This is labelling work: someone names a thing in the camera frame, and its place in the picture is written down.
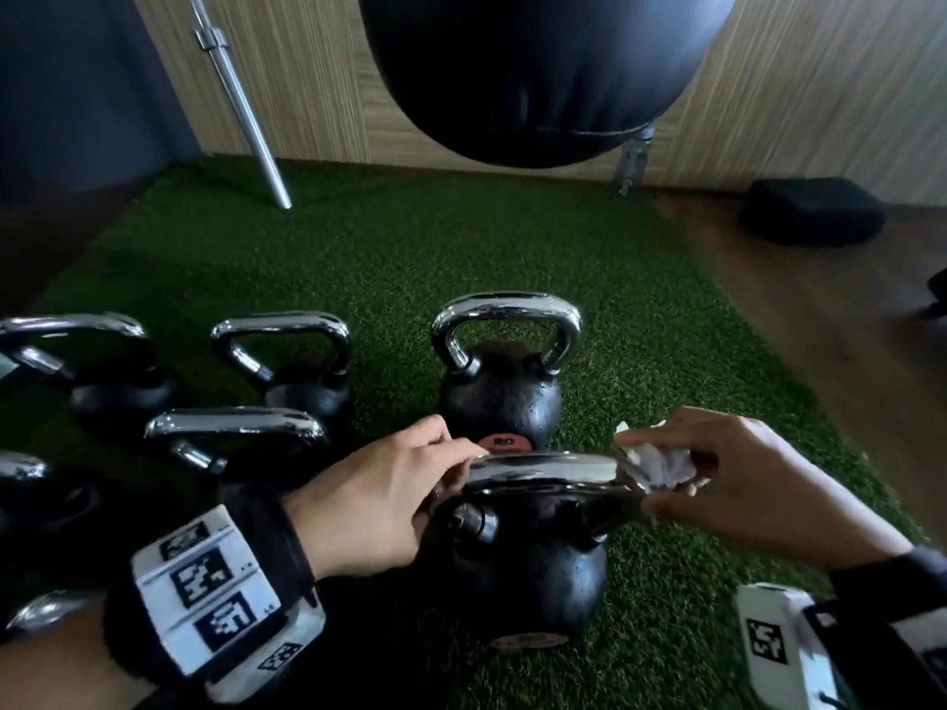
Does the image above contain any green artificial turf mat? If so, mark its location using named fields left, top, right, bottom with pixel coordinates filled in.
left=0, top=155, right=927, bottom=710

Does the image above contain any person's right hand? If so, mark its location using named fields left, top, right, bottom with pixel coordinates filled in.
left=614, top=406, right=916, bottom=573

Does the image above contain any person's left hand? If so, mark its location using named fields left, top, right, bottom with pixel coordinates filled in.
left=283, top=414, right=489, bottom=582

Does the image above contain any black punching bag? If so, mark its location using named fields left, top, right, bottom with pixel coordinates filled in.
left=357, top=0, right=741, bottom=170

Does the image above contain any black foam cushion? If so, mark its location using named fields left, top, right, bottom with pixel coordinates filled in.
left=741, top=176, right=887, bottom=248

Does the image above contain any black kettlebell with chrome handle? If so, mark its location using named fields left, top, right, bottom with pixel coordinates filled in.
left=428, top=451, right=646, bottom=653

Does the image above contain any black wrist strap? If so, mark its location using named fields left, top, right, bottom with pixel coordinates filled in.
left=802, top=545, right=947, bottom=710
left=102, top=480, right=321, bottom=690

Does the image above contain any white cloth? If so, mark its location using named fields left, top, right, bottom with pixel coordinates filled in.
left=614, top=421, right=701, bottom=494

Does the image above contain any silver metal fitting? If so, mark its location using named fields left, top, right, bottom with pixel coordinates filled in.
left=616, top=124, right=658, bottom=198

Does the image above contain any white marker wrist camera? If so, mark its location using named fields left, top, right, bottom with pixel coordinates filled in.
left=735, top=582, right=844, bottom=710
left=131, top=504, right=327, bottom=705

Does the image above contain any group of black kettlebells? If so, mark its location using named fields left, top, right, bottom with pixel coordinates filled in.
left=0, top=291, right=584, bottom=638

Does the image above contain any silver steel barbell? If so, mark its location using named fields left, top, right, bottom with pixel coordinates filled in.
left=185, top=0, right=294, bottom=211

